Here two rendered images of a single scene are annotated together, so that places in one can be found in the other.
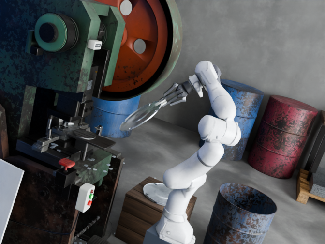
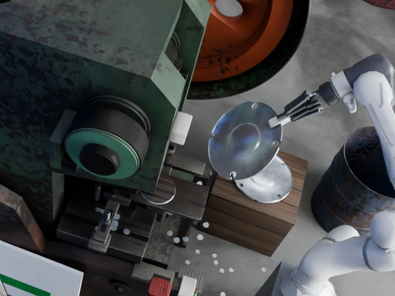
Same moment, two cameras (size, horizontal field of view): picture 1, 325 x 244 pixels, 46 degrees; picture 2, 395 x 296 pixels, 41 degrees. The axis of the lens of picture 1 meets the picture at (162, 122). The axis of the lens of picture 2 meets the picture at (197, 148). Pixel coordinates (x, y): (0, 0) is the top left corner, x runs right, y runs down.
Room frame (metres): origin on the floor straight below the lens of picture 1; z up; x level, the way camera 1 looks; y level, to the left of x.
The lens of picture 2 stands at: (1.07, 0.62, 2.35)
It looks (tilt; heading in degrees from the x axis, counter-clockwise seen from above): 52 degrees down; 343
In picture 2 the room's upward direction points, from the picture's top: 19 degrees clockwise
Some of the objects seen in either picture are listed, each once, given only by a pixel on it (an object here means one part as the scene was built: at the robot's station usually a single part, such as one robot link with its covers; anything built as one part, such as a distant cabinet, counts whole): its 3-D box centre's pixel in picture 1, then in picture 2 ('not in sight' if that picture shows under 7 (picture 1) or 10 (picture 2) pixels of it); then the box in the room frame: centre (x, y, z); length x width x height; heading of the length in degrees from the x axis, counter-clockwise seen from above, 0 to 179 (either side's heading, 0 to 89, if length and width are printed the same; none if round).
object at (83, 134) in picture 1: (89, 147); (168, 201); (2.03, 0.36, 0.72); 0.25 x 0.14 x 0.14; 75
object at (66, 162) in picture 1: (65, 168); (157, 291); (1.69, 0.40, 0.72); 0.07 x 0.06 x 0.08; 75
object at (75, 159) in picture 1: (62, 144); (120, 193); (2.07, 0.53, 0.68); 0.45 x 0.30 x 0.06; 165
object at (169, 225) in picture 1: (178, 223); (313, 286); (1.82, -0.23, 0.52); 0.22 x 0.19 x 0.14; 67
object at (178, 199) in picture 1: (186, 188); (330, 255); (1.86, -0.22, 0.71); 0.18 x 0.11 x 0.25; 129
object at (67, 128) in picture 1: (66, 131); (123, 181); (2.07, 0.53, 0.76); 0.15 x 0.09 x 0.05; 165
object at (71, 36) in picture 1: (53, 35); (102, 137); (1.84, 0.61, 1.31); 0.22 x 0.12 x 0.22; 75
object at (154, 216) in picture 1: (156, 216); (251, 195); (2.42, -0.14, 0.18); 0.40 x 0.38 x 0.35; 71
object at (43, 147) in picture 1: (47, 138); (106, 222); (1.91, 0.58, 0.76); 0.17 x 0.06 x 0.10; 165
